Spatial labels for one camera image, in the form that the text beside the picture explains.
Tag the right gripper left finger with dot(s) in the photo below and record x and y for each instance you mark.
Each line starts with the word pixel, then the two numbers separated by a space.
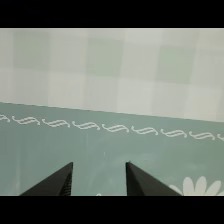
pixel 58 183

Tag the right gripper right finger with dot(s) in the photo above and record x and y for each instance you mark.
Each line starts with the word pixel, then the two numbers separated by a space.
pixel 143 183

